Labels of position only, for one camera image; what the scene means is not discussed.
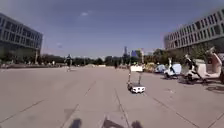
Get white sign board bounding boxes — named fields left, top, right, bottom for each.
left=130, top=64, right=144, bottom=73

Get row of trees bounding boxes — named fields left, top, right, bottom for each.
left=39, top=53, right=141, bottom=67

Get small white wheeled robot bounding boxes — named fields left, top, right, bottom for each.
left=126, top=71, right=147, bottom=94

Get person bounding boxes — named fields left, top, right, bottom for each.
left=64, top=53, right=73, bottom=72

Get pale blue scooter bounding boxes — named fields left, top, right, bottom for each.
left=154, top=63, right=167, bottom=74

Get group of trees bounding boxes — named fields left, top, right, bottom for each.
left=143, top=44, right=214, bottom=66

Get white scooter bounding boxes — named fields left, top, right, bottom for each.
left=163, top=57, right=183, bottom=80
left=183, top=46, right=224, bottom=84

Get pole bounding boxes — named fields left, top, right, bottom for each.
left=34, top=49, right=39, bottom=65

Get pale office building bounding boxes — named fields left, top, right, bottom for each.
left=163, top=9, right=224, bottom=54

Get grey office building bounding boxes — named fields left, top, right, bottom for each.
left=0, top=12, right=44, bottom=63

